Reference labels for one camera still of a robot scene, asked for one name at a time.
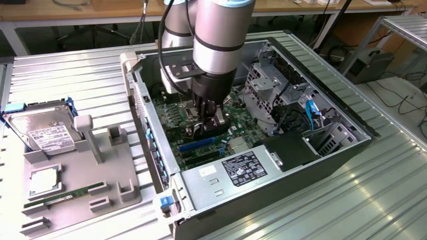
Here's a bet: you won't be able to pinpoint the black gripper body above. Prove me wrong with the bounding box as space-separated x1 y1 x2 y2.
190 69 238 106

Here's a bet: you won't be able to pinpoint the black graphics card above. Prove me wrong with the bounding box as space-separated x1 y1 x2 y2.
186 122 234 142

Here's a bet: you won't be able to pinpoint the green motherboard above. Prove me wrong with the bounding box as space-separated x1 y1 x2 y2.
153 83 266 173

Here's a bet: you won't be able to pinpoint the blue expansion slot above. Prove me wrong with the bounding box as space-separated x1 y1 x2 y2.
178 136 219 152

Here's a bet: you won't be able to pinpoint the black RAM slots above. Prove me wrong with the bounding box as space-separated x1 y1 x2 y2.
157 91 195 106

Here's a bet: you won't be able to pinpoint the silver chipset heatsink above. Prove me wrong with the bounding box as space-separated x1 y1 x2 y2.
229 138 251 154

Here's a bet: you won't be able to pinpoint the metal drive cage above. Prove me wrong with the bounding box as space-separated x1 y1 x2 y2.
242 61 336 137

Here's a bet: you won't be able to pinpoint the short black expansion slot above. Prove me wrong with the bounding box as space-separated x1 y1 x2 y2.
182 149 223 166

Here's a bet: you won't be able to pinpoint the silver power supply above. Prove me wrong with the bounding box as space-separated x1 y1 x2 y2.
182 146 286 211

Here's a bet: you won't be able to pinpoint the black fan shroud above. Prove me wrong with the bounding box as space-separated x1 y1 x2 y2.
255 131 322 173

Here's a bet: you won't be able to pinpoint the blue case latch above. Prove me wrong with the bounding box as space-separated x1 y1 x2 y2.
159 196 175 209

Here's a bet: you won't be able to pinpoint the open black PC case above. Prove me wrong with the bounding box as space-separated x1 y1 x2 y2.
119 37 382 240

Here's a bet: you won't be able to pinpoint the grey parts rack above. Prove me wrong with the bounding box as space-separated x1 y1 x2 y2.
19 113 145 237

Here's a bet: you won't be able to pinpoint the black box on floor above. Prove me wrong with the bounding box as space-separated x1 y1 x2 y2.
349 48 397 85

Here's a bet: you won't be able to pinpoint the green RAM stick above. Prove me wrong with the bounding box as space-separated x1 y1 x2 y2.
23 183 106 208

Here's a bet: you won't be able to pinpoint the silver hard disk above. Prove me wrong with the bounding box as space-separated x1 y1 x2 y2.
9 104 86 156

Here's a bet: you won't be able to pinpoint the silver CPU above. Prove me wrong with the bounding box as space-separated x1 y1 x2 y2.
29 171 62 196

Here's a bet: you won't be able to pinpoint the wooden desk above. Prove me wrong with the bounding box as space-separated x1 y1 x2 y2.
0 0 417 56

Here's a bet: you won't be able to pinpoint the blue disk carrier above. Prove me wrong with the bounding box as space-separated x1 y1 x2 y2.
0 96 79 127

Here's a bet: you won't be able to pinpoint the metal slat side table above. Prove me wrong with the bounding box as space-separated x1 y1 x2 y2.
340 15 427 79

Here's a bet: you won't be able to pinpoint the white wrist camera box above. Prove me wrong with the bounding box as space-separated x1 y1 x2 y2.
159 62 206 95

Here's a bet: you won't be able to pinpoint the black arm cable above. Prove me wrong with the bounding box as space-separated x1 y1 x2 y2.
157 0 195 97

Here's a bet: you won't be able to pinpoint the blue wire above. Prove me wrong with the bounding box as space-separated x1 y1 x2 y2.
305 99 324 132

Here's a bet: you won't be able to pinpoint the grey hanging cable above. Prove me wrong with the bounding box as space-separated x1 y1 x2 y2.
130 0 150 45

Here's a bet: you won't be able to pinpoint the coiled black cable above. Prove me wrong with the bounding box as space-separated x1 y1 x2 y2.
328 45 350 63

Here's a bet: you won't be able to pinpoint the black floor cables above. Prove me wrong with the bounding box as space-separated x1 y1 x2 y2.
364 71 427 116

